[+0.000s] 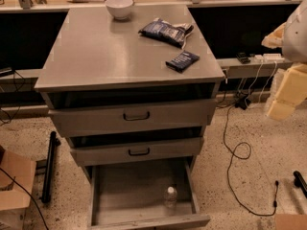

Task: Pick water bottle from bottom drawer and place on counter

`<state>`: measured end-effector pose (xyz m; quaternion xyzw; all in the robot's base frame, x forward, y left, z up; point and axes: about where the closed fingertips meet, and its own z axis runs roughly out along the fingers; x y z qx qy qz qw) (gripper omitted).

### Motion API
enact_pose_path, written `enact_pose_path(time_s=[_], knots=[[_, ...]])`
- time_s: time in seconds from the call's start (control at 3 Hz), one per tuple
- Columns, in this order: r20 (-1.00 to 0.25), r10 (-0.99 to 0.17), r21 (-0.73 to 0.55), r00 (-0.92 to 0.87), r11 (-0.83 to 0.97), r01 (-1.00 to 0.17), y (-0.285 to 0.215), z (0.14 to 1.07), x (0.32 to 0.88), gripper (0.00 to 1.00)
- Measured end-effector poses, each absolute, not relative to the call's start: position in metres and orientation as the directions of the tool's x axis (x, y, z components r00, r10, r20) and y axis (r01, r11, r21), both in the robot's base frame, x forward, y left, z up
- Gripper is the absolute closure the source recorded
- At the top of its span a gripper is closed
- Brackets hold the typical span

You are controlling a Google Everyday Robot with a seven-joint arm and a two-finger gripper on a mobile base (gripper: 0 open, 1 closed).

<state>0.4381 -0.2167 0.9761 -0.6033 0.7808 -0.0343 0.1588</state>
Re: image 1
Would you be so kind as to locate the white ceramic bowl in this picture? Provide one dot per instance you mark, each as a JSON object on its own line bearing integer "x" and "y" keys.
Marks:
{"x": 119, "y": 9}

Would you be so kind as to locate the cardboard box bottom right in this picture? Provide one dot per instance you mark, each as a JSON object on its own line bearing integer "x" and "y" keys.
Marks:
{"x": 291, "y": 222}

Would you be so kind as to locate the small blue snack packet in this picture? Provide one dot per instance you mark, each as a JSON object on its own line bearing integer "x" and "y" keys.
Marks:
{"x": 182, "y": 61}

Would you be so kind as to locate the cardboard box left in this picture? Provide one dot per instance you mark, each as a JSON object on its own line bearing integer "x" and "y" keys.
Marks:
{"x": 17, "y": 175}

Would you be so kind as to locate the black bar right floor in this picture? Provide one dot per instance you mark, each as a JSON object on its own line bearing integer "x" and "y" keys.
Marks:
{"x": 300, "y": 182}

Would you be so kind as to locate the black tripod leg left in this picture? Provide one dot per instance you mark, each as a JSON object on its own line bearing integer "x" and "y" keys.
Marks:
{"x": 54, "y": 142}

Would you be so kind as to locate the middle grey drawer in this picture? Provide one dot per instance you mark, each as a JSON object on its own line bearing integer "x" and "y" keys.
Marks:
{"x": 132, "y": 152}

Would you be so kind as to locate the bottom grey open drawer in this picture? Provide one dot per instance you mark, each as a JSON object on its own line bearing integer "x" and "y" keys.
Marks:
{"x": 130, "y": 196}

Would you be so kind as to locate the large blue snack bag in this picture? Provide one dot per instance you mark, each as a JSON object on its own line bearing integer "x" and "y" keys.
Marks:
{"x": 162, "y": 30}

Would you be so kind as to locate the black power adapter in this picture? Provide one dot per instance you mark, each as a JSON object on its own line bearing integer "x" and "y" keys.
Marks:
{"x": 243, "y": 103}

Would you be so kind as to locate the white power strip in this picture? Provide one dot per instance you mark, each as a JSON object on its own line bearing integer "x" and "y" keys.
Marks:
{"x": 268, "y": 57}

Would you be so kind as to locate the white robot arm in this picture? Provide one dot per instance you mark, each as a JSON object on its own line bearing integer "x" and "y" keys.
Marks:
{"x": 291, "y": 38}

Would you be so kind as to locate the cardboard box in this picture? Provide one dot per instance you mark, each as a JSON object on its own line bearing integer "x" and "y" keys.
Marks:
{"x": 291, "y": 222}
{"x": 17, "y": 175}

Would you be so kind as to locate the grey drawer cabinet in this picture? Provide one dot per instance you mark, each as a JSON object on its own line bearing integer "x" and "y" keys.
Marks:
{"x": 99, "y": 61}

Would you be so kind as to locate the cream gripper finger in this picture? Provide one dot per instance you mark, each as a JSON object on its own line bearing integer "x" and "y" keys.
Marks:
{"x": 289, "y": 89}
{"x": 275, "y": 38}

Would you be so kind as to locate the top grey drawer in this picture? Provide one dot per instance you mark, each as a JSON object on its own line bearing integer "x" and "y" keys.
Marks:
{"x": 100, "y": 120}

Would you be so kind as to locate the small black device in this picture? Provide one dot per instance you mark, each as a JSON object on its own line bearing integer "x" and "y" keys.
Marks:
{"x": 243, "y": 58}

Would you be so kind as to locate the clear plastic water bottle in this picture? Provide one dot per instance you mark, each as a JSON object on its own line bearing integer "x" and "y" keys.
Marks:
{"x": 170, "y": 197}

